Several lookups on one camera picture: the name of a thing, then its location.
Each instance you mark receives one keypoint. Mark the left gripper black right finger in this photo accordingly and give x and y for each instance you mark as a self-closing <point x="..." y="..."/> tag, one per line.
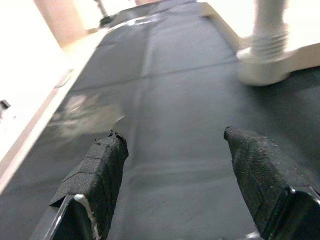
<point x="262" y="175"/>

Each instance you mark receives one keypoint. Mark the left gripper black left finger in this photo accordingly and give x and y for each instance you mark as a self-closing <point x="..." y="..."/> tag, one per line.
<point x="95" y="180"/>

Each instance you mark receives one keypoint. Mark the white plastic children table top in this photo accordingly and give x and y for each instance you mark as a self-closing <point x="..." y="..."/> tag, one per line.
<point x="265" y="67"/>

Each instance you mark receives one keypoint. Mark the white plastic table leg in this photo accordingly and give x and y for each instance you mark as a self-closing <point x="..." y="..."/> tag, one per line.
<point x="268" y="25"/>

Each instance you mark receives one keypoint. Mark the black tablecloth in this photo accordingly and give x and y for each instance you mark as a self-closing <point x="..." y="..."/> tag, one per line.
<point x="175" y="125"/>

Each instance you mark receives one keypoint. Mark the black charger plug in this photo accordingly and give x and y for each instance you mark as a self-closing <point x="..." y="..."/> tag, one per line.
<point x="3" y="105"/>

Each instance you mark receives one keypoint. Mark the clear plastic film piece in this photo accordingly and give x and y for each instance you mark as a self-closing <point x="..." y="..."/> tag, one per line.
<point x="142" y="21"/>

